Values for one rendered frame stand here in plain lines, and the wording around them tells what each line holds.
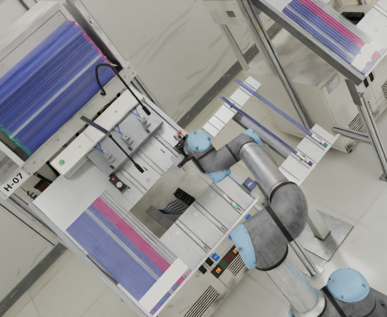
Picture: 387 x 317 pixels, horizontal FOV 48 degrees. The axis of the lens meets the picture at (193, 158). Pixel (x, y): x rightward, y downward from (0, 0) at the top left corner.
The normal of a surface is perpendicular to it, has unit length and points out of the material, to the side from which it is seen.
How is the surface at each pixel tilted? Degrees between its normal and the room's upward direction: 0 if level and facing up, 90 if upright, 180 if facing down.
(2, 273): 90
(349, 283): 8
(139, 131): 45
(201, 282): 90
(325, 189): 0
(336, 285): 8
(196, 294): 90
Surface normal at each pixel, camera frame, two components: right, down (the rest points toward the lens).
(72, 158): 0.03, -0.25
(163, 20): 0.54, 0.29
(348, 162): -0.50, -0.65
